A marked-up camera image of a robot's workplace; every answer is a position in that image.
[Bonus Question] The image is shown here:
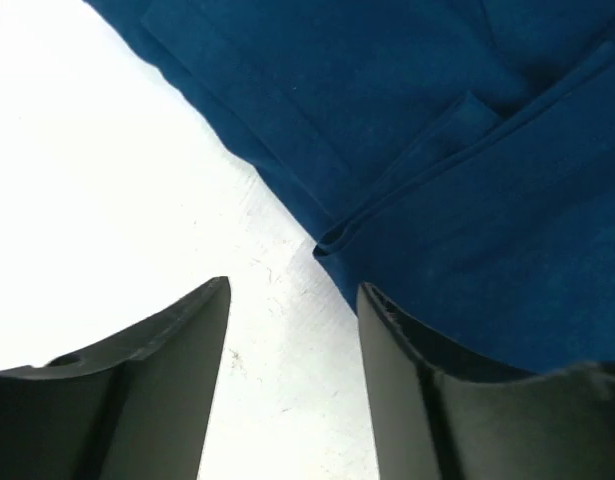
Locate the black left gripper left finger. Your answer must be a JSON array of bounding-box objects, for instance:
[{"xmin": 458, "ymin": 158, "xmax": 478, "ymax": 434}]
[{"xmin": 0, "ymin": 277, "xmax": 231, "ymax": 479}]

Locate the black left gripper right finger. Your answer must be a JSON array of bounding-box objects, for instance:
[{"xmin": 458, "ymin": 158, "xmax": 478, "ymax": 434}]
[{"xmin": 357, "ymin": 284, "xmax": 615, "ymax": 479}]

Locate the blue t shirt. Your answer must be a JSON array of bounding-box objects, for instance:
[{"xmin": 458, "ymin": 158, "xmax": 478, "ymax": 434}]
[{"xmin": 93, "ymin": 0, "xmax": 615, "ymax": 371}]

